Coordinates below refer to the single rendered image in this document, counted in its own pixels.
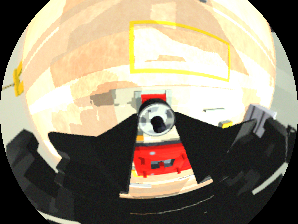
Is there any yellow rectangular outline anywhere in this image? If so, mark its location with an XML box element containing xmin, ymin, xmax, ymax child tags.
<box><xmin>129</xmin><ymin>20</ymin><xmax>230</xmax><ymax>83</ymax></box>

